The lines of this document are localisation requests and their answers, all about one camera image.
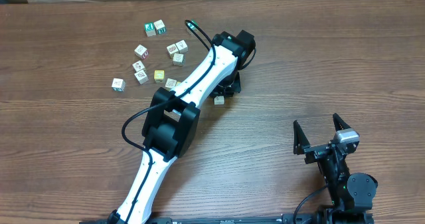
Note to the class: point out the green top wooden block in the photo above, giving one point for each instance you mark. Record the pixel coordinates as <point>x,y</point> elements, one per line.
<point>149,29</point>

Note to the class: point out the yellow top wooden block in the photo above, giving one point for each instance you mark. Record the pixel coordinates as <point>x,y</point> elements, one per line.
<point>159,76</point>

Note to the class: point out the wooden block green picture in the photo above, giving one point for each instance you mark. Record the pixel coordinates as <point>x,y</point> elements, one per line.
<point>178,59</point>

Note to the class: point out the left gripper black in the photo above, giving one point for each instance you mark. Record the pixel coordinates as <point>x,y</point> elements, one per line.
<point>236,84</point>

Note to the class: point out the wooden block green side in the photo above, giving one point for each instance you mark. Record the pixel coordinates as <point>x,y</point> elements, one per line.
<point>160,27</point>

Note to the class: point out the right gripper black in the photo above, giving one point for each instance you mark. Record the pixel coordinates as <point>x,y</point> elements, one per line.
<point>316,152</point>

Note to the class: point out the wooden block squirrel picture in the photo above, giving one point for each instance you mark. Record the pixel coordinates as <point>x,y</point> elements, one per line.
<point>138,66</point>

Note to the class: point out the wooden block ball picture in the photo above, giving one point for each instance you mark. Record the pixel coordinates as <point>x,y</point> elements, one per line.
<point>141,76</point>

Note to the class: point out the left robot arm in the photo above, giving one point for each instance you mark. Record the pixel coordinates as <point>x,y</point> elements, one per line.
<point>172,119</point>

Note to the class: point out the wooden block red side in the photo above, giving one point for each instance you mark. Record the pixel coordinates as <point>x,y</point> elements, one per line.
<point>141,52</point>

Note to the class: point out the wooden block red pencil picture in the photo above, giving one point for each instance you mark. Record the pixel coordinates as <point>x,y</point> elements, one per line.
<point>219,100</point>

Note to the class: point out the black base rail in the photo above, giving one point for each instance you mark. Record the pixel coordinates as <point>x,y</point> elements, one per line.
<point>283,219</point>

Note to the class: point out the wooden block triangle picture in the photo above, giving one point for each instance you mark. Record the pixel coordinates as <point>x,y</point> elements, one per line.
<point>182,46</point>

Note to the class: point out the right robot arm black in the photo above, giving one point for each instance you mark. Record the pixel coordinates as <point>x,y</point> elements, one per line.
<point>351,193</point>

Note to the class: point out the wooden block scribble picture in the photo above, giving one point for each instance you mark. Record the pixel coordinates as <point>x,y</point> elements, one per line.
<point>170,84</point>

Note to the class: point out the wooden block teal side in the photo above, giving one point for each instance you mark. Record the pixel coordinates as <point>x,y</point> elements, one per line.
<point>118,84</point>

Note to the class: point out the wooden block brown picture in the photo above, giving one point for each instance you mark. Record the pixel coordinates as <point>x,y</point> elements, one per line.
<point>172,50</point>

